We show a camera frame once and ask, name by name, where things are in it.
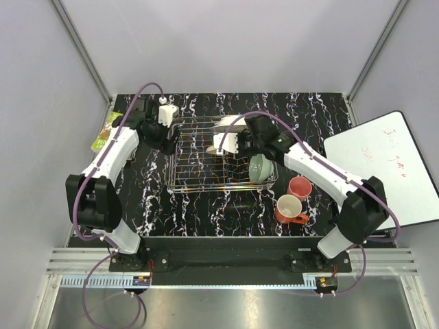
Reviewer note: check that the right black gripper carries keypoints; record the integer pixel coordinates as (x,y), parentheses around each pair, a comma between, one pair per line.
(240,137)

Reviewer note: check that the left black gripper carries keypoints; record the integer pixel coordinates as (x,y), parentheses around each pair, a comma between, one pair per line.
(167,146)

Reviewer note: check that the pale green bowl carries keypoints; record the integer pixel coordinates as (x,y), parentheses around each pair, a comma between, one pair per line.
(260,168)

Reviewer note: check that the white grey-rimmed plate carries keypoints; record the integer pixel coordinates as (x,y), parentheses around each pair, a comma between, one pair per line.
(225,122)

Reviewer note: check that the chrome wire dish rack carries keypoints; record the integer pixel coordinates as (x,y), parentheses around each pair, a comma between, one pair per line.
(193,169)

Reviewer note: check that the pink cup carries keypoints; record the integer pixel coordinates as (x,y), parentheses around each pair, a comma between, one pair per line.
(299,187)

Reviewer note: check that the orange mug white inside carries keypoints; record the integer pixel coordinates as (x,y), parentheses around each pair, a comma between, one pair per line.
(289,210)

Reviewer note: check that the pink cream floral plate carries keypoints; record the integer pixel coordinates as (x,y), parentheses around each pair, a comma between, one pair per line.
(214,150)

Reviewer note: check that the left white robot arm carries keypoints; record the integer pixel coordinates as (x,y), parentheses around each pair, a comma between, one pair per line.
(92,198)

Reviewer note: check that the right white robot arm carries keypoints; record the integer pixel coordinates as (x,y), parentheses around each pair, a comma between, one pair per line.
(362,202)

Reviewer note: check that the green paperback book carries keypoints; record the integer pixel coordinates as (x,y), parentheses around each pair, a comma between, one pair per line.
(106,133)

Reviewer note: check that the black marble pattern mat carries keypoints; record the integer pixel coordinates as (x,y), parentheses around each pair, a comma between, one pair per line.
(151,209)

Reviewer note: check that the whiteboard with red scribbles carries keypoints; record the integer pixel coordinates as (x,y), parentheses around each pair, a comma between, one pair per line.
(385,148)

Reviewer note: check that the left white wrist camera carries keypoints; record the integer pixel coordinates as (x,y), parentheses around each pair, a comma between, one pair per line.
(166,112)

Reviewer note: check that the aluminium cable duct rail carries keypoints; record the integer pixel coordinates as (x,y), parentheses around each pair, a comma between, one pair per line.
(290,281)

